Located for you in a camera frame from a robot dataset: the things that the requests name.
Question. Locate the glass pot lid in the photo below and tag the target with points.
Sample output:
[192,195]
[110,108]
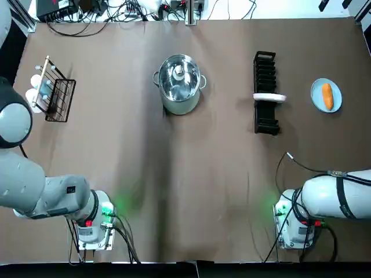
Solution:
[179,73]

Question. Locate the orange toy corn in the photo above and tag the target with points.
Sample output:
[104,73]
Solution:
[327,95]

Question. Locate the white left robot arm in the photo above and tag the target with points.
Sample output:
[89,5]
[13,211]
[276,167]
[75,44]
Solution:
[26,185]

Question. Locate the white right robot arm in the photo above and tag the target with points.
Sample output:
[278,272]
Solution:
[324,197]

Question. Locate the stainless steel pot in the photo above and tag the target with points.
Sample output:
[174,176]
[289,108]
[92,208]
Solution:
[179,105]

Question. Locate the white plate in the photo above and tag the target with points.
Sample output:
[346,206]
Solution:
[269,97]

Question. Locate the light blue plate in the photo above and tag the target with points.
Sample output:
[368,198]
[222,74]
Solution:
[317,98]

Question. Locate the black slotted dish rack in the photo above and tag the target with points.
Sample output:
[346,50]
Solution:
[265,118]

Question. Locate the grey USB hub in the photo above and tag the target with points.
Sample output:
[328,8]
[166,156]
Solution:
[131,9]

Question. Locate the light blue cup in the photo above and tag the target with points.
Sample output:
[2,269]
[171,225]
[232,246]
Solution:
[36,81]

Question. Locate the pale pink cup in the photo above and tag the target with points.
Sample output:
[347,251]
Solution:
[31,95]

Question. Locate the black box with red logo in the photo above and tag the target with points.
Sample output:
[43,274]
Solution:
[55,8]

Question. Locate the aluminium post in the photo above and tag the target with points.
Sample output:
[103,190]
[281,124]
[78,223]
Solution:
[192,13]

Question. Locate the aluminium frame rail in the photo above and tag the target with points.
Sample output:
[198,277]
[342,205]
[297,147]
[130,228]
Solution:
[363,11]
[24,17]

